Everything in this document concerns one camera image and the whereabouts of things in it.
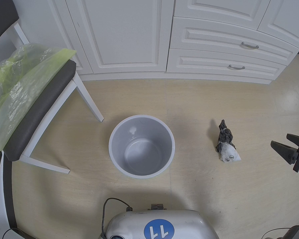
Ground yellow-green plastic bag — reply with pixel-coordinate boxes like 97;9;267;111
0;43;77;152

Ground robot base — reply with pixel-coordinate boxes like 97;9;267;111
106;204;220;239

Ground white trash bin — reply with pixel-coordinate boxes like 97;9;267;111
109;115;175;179

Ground crumpled black white wrapper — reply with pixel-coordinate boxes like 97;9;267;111
215;119;242;163

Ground white chair grey cushions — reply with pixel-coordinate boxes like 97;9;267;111
0;0;104;174

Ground white wardrobe with drawers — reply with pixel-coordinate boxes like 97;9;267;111
41;0;299;85

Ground black cable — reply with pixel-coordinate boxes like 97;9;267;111
101;198;133;239
263;228;289;239
2;228;28;239

